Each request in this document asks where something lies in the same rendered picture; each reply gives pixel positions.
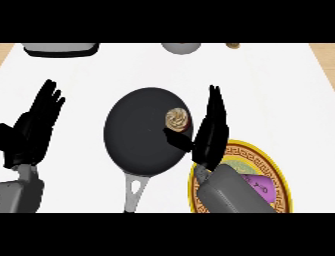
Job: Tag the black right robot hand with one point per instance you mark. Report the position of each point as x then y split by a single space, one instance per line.
210 133

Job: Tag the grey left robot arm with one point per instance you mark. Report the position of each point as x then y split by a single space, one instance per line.
12 193

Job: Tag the black frying pan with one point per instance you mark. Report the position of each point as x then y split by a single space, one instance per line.
142 133

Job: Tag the swirled frosting cupcake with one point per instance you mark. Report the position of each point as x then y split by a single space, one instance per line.
177 119

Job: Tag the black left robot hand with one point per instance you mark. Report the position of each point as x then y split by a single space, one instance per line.
31 131

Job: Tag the grey round bowl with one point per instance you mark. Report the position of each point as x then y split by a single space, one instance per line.
180 48

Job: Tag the yellow patterned plate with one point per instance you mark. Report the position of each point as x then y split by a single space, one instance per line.
267 173

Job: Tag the small brown round object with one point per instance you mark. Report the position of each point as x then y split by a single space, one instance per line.
232 45

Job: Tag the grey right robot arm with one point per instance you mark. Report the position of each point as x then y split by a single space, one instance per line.
230 191

